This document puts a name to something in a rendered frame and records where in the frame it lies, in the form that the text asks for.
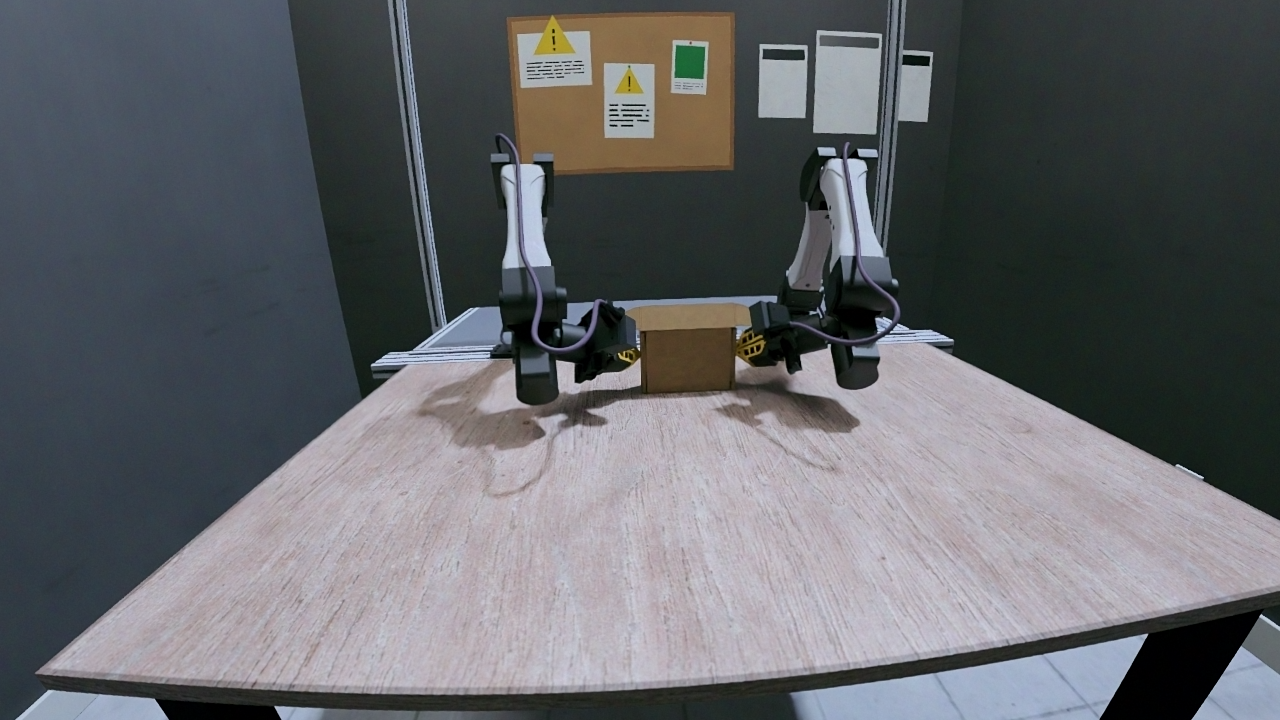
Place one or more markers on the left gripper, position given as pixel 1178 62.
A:
pixel 769 355

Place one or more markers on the grey aluminium crossbar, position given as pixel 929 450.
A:
pixel 392 363

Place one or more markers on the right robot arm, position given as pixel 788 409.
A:
pixel 523 186

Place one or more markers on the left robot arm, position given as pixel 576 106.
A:
pixel 848 225

